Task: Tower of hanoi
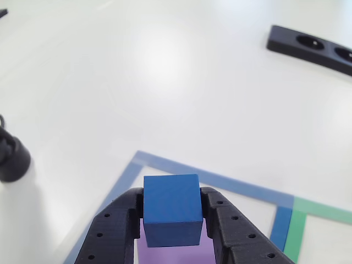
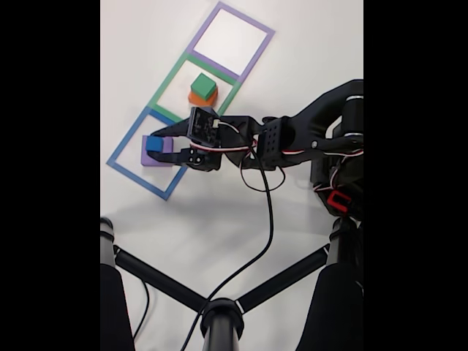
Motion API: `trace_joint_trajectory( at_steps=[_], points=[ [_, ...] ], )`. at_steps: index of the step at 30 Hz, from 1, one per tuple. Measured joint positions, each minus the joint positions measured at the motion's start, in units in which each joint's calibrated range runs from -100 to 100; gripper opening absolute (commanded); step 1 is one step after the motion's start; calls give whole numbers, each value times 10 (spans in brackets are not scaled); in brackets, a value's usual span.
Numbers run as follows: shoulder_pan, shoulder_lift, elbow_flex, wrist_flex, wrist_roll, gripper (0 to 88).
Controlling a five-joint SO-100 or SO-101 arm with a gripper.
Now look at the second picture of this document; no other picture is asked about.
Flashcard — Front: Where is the large purple block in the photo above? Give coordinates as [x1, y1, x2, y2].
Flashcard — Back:
[140, 135, 176, 168]

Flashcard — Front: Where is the orange block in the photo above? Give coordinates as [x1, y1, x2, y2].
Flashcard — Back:
[187, 87, 219, 108]

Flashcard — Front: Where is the green block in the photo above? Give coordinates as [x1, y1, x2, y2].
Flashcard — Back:
[190, 72, 216, 99]

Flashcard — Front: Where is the green tape square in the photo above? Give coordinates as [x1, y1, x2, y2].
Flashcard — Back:
[150, 50, 243, 124]

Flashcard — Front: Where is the blue tape square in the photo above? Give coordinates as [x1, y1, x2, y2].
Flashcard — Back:
[106, 105, 191, 201]

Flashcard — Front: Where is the red table clamp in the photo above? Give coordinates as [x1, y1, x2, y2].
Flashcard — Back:
[326, 189, 352, 213]

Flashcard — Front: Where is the purple tape square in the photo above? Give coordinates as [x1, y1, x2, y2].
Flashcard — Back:
[188, 1, 276, 83]

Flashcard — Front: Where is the black tripod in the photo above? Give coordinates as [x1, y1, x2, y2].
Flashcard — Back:
[100, 216, 364, 351]

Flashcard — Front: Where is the red white servo wire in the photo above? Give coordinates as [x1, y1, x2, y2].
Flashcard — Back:
[189, 121, 364, 191]

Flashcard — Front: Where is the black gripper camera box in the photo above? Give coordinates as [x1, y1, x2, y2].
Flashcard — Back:
[185, 105, 223, 146]

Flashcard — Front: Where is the thick black cable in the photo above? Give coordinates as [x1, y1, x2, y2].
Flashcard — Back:
[181, 160, 274, 351]

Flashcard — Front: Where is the thin black cable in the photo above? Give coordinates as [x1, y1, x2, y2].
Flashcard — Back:
[132, 282, 151, 341]

